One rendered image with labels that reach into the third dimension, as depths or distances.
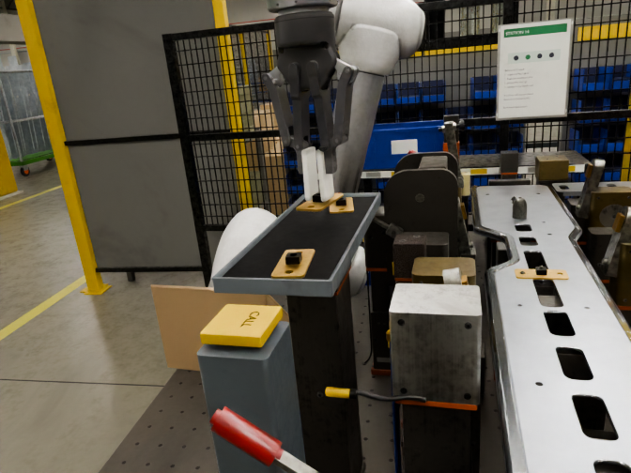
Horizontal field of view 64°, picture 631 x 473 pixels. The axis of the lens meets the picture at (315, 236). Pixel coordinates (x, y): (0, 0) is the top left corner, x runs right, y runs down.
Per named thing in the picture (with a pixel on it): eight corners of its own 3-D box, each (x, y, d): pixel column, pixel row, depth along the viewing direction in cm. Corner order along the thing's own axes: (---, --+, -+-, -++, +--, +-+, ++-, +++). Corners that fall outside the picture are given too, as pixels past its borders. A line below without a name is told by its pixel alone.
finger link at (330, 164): (326, 134, 67) (346, 133, 66) (330, 172, 69) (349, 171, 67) (321, 136, 66) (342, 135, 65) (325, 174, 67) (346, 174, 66)
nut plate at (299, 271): (303, 278, 55) (302, 267, 55) (269, 279, 56) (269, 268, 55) (315, 251, 63) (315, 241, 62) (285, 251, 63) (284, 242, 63)
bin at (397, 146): (451, 165, 166) (451, 125, 162) (360, 170, 172) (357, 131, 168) (448, 156, 182) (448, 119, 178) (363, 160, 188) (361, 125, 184)
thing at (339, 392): (426, 407, 58) (425, 399, 58) (325, 398, 61) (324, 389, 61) (426, 401, 59) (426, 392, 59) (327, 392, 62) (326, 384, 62)
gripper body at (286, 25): (258, 15, 61) (268, 94, 64) (321, 6, 57) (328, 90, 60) (287, 18, 67) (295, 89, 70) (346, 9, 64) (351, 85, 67)
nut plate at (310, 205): (319, 211, 66) (319, 203, 65) (294, 210, 67) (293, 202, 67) (345, 195, 73) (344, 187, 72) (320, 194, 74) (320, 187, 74)
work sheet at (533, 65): (566, 116, 169) (574, 17, 159) (495, 120, 175) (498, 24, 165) (565, 115, 171) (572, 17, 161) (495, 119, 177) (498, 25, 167)
